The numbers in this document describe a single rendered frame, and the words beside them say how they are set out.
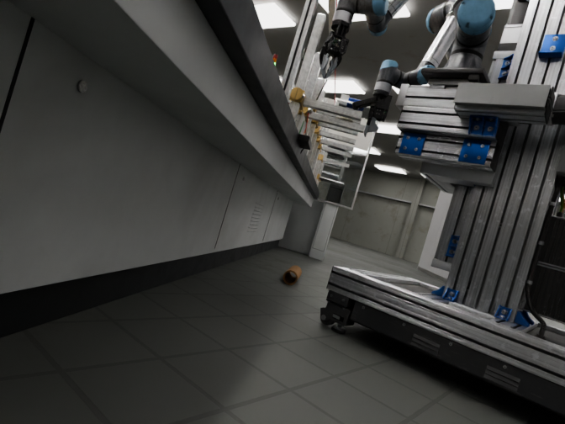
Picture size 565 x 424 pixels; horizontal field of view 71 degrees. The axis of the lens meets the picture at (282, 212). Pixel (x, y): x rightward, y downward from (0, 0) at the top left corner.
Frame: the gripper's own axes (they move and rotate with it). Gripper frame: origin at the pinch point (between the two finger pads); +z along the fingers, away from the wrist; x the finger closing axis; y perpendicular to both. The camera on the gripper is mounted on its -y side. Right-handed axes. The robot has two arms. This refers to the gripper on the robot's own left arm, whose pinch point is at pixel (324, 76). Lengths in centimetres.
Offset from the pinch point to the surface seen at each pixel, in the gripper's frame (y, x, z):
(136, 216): 46, -49, 69
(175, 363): 71, -31, 94
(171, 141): 40, -46, 47
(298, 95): 1.4, -8.6, 11.5
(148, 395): 85, -35, 94
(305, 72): -1.2, -7.7, 1.2
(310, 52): -1.3, -8.0, -7.2
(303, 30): 23.1, -17.1, -2.8
